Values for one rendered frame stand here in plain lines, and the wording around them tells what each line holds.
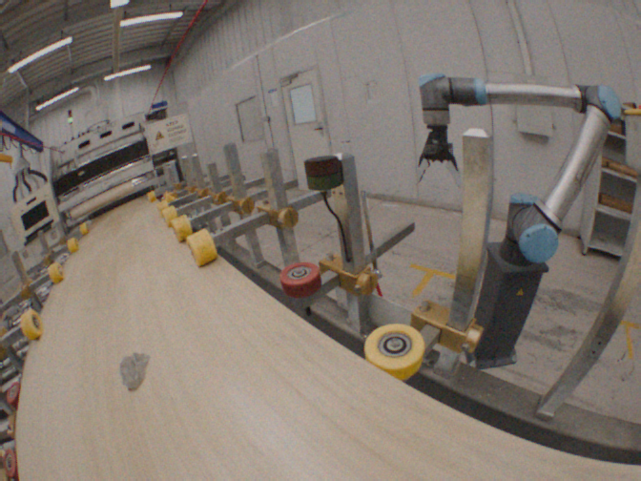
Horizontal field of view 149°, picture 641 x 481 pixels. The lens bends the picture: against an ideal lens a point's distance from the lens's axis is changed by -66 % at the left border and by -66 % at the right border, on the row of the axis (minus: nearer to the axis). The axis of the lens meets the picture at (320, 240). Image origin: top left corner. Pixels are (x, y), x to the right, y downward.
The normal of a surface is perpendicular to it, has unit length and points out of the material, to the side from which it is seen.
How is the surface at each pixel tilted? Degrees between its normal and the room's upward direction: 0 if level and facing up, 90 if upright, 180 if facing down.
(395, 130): 90
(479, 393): 0
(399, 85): 90
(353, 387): 0
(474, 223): 90
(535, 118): 90
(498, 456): 0
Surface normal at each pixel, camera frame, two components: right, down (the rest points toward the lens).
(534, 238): -0.46, 0.51
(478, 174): -0.74, 0.39
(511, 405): -0.15, -0.89
